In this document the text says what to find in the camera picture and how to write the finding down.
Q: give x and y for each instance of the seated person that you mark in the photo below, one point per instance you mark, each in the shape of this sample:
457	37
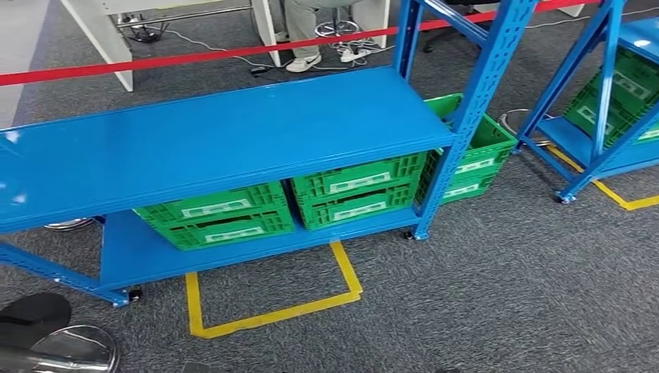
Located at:
301	26

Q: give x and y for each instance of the black office chair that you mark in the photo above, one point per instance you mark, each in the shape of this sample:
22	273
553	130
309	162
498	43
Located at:
453	41

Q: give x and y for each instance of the chrome stanchion base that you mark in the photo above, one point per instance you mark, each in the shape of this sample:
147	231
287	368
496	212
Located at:
507	126
67	225

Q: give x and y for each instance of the chrome stool base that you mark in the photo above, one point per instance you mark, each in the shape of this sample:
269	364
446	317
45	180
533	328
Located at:
337	26

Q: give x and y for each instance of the blue metal shelf rack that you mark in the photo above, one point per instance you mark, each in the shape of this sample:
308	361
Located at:
206	144
610	67

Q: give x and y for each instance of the green plastic crate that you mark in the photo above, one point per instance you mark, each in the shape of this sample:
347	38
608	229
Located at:
479	154
221	221
360	195
630	87

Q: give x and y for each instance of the red barrier tape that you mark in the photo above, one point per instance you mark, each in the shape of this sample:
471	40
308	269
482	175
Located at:
154	61

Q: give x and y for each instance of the yellow floor tape outline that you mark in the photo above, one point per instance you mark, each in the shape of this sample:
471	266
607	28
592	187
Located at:
612	193

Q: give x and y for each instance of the white office desk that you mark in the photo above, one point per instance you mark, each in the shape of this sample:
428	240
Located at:
103	41

